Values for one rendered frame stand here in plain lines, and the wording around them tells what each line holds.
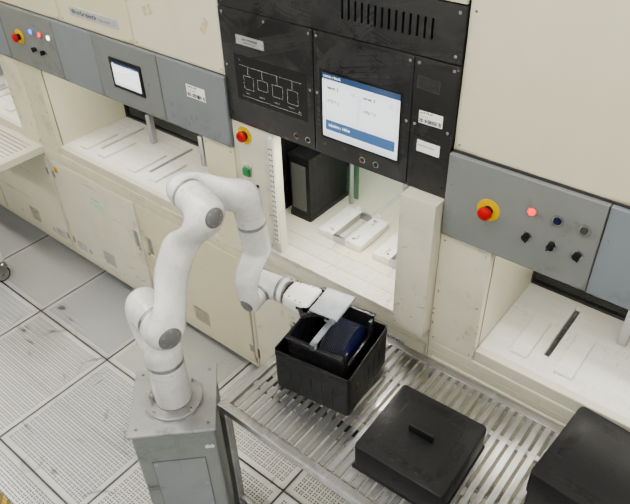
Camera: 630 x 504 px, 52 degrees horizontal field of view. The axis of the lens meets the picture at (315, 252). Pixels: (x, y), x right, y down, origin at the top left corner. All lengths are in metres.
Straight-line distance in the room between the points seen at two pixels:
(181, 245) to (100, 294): 2.13
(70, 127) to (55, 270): 0.98
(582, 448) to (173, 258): 1.19
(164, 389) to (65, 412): 1.29
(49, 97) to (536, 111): 2.50
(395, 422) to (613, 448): 0.59
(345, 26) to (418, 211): 0.57
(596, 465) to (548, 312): 0.73
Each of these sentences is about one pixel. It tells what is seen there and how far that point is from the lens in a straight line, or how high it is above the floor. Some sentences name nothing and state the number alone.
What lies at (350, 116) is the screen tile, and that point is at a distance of 2.00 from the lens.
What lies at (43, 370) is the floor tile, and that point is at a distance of 3.59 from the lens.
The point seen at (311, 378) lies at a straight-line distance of 2.09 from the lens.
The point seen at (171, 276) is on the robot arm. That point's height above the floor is 1.29.
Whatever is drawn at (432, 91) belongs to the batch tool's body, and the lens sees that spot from 1.81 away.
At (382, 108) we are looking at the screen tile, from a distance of 1.92.
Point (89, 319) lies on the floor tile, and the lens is 3.78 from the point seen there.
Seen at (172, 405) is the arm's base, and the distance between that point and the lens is 2.18.
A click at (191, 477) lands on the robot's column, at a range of 2.36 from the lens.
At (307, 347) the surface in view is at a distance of 2.03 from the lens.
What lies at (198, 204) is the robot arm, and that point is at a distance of 1.74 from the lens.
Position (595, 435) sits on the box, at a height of 1.01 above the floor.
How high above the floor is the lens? 2.45
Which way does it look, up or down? 38 degrees down
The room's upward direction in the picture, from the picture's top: 2 degrees counter-clockwise
